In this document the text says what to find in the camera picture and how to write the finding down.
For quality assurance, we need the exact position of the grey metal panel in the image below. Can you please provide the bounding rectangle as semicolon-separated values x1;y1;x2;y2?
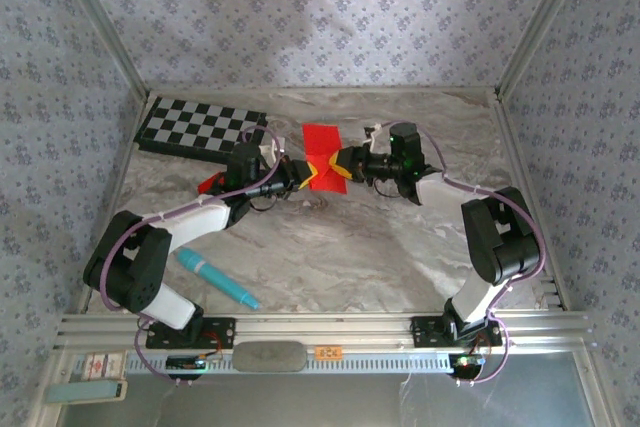
54;350;601;427

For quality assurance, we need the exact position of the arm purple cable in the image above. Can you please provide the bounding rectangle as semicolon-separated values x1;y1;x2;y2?
379;119;547;387
99;124;286;388

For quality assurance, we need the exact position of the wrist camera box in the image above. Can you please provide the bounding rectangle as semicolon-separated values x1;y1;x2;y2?
362;121;389;148
260;139;289;166

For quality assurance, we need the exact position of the black grey checkerboard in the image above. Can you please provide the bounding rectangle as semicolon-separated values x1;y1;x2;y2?
133;95;269;166

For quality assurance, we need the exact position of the grey slotted cable duct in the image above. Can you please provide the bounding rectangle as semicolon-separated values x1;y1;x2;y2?
124;350;484;376

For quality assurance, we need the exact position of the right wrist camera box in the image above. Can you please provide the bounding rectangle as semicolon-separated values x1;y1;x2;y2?
362;121;389;148

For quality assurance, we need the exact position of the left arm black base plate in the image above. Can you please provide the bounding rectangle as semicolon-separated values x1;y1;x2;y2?
145;316;236;350

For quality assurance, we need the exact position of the red transparent toy brick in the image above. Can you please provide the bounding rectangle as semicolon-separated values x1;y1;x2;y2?
197;171;224;195

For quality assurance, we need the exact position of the aluminium corner post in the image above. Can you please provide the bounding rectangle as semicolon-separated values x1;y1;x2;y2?
494;0;596;101
49;0;151;103

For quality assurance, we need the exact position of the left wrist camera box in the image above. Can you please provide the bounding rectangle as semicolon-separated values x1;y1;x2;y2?
260;139;289;166

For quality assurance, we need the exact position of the teal flat box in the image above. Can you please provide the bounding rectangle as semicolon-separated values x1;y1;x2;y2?
45;379;129;404

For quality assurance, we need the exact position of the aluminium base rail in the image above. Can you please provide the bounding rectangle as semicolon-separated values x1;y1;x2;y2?
54;311;591;351

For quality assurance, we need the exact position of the grey oblong pad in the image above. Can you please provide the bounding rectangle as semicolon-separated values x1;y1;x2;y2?
233;340;309;374

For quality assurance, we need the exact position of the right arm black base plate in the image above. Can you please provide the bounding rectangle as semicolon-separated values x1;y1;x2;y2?
410;315;503;348

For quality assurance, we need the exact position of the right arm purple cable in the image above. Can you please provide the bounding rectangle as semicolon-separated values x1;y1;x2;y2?
379;119;547;387

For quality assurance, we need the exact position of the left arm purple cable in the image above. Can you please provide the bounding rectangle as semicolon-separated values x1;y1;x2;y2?
99;124;286;388

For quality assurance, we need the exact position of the teal marker pen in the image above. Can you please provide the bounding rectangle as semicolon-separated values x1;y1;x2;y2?
175;247;261;311

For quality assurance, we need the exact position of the aluminium side rail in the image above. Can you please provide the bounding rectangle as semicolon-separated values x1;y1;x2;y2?
74;91;151;316
492;96;571;311

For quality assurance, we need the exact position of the red paper sheet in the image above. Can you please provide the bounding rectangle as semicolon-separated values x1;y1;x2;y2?
302;122;350;196

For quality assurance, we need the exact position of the red white card box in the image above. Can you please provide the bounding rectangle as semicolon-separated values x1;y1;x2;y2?
82;351;126;381

